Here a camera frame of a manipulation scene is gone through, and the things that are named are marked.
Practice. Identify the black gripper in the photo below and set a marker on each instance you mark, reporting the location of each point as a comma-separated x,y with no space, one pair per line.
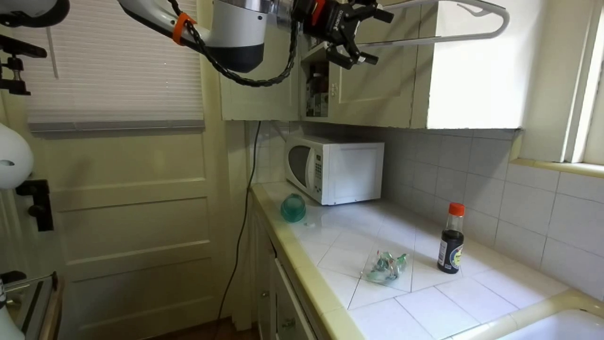
328,20

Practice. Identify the white plastic clothes hanger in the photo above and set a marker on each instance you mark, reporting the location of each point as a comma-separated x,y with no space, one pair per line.
441,34

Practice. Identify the white panelled room door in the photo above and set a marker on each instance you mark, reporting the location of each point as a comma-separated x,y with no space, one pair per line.
139,219

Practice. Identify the black door lock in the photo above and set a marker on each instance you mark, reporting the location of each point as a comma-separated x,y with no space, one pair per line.
39,204

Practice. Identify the white microwave oven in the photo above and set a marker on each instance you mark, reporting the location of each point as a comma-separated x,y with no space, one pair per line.
341,170

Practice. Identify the teal glass bowl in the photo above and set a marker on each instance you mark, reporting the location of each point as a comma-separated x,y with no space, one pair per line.
294,207

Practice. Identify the soy sauce bottle orange cap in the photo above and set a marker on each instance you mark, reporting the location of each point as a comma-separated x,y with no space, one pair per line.
452,247

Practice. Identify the clear plastic bag green contents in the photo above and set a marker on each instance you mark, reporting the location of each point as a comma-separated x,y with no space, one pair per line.
386,266

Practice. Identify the white window blind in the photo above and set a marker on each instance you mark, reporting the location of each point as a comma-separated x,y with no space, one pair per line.
120,81

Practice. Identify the white sink cream rim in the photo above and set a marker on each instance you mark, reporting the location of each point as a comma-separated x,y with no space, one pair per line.
560,326

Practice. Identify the steel stove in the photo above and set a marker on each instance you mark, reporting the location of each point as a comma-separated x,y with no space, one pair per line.
39,298

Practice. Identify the closed cream wall cabinet door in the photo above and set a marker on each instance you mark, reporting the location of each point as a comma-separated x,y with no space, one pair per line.
379,86

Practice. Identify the cream wall cabinet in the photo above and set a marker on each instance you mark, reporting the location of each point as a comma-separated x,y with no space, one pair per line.
473,81

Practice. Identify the open cream wall cabinet door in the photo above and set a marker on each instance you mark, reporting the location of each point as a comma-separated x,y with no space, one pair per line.
265,103

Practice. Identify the cream window frame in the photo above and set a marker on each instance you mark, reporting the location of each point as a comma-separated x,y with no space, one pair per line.
573,94

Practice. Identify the black camera on mount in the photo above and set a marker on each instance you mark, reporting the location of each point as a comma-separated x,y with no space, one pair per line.
16,62

